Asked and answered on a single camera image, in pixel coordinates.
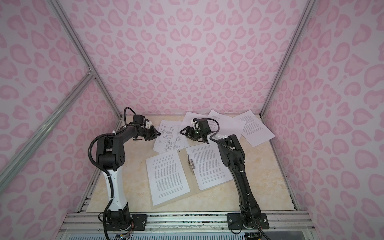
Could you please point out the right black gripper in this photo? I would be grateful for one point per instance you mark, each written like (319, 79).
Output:
(188, 133)

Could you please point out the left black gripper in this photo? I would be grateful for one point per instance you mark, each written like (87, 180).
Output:
(154, 135)

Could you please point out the diagram sheet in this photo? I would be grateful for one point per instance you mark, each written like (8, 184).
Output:
(170, 138)

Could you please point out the beige paper folder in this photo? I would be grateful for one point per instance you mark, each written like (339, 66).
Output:
(193, 185)

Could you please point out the large text sheet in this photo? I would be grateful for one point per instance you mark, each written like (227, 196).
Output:
(167, 178)

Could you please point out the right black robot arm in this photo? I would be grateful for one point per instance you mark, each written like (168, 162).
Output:
(233, 157)

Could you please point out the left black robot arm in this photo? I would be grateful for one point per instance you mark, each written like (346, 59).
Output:
(107, 153)

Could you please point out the text sheet back overlapping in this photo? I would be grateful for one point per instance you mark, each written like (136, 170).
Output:
(228, 125)

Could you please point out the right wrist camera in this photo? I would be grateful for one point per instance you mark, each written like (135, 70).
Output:
(195, 123)

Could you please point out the left corner aluminium post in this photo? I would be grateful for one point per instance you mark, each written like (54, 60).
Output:
(64, 20)

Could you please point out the corner aluminium post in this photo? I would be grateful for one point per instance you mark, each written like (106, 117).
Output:
(64, 20)
(310, 7)

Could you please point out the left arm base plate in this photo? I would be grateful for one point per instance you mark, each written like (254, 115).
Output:
(136, 223)

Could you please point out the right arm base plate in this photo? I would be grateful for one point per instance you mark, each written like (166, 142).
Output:
(236, 221)

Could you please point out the diagonal aluminium frame bar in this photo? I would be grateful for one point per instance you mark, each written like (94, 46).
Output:
(19, 160)

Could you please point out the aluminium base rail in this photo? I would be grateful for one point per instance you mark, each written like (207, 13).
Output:
(281, 222)

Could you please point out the right corner aluminium post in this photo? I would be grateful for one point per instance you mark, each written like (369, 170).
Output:
(310, 7)

